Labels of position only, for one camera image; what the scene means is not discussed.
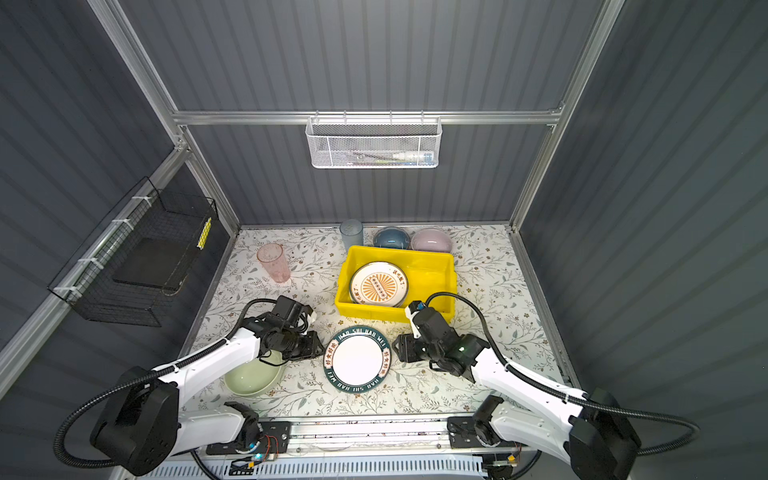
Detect dark green rimmed plate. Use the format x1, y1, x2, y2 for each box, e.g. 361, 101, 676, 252
322, 325, 392, 394

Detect light green bowl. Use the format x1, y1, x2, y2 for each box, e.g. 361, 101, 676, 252
224, 351, 286, 397

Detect white plate orange sunburst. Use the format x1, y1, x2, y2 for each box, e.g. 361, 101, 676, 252
349, 261, 409, 307

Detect yellow plastic bin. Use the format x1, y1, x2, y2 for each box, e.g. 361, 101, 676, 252
335, 246, 458, 323

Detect pink plastic cup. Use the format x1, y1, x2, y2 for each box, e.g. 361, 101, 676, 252
257, 243, 291, 283

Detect lilac purple bowl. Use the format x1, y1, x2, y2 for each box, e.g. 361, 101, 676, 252
411, 228, 453, 253

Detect dark blue bowl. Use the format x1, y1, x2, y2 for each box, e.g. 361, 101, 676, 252
373, 227, 411, 250

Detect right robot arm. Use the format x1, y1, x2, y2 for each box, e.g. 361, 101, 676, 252
394, 333, 641, 479

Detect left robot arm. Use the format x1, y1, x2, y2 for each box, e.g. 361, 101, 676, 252
90, 318, 324, 476

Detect floral table mat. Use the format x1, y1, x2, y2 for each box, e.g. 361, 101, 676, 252
182, 224, 562, 418

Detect grey blue plastic cup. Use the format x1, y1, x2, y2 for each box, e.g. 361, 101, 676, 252
339, 219, 364, 250

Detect items in mesh basket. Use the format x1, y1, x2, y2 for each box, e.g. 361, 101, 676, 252
346, 151, 437, 168

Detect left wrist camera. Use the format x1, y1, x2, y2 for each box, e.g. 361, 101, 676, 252
271, 295, 316, 333

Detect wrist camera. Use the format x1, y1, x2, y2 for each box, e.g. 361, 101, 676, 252
405, 300, 435, 339
271, 295, 316, 333

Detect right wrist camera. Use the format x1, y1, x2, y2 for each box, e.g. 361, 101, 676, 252
405, 300, 435, 339

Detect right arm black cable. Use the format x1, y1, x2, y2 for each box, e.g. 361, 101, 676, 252
424, 291, 702, 457

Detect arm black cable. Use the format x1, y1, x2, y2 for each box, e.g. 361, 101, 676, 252
424, 291, 702, 457
52, 297, 283, 470

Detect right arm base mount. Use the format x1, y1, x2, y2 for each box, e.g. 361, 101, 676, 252
446, 395, 523, 449

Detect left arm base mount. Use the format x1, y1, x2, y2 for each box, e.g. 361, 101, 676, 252
205, 421, 292, 456

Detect aluminium front rail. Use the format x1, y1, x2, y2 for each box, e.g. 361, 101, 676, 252
125, 415, 607, 457

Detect black wire basket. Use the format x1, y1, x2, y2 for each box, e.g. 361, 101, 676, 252
48, 181, 218, 327

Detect white wire mesh basket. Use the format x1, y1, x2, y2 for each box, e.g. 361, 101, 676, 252
305, 113, 443, 169

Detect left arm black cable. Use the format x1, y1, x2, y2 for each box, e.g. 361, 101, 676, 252
52, 297, 283, 470

